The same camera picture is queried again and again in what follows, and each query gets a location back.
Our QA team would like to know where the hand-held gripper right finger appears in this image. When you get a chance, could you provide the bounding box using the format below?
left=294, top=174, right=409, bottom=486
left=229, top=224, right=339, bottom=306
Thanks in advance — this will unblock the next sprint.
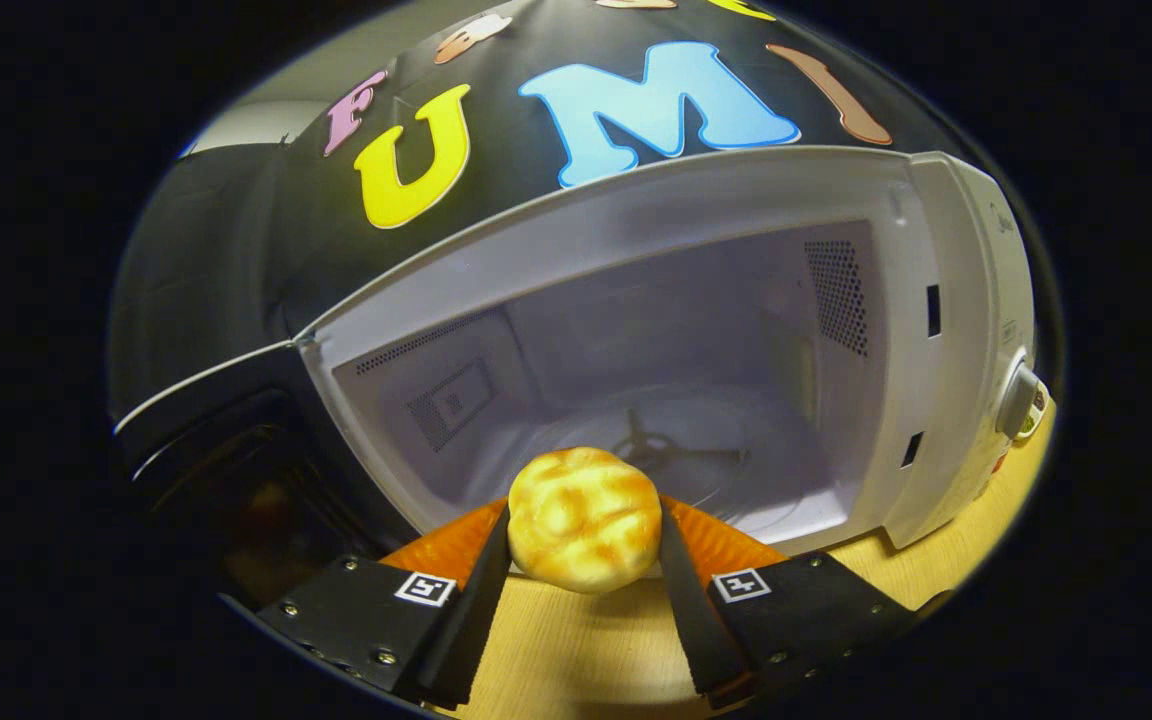
left=658, top=495, right=922, bottom=709

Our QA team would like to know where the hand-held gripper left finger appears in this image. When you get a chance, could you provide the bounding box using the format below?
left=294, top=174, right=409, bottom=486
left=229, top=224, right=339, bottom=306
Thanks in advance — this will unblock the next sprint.
left=256, top=500, right=514, bottom=711

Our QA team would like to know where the golden bread bun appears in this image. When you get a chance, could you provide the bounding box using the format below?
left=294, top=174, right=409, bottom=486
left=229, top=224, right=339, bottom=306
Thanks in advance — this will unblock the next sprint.
left=507, top=446, right=664, bottom=595

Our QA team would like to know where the white microwave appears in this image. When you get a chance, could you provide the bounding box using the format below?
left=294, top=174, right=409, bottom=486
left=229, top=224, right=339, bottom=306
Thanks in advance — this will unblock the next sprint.
left=114, top=147, right=1050, bottom=601

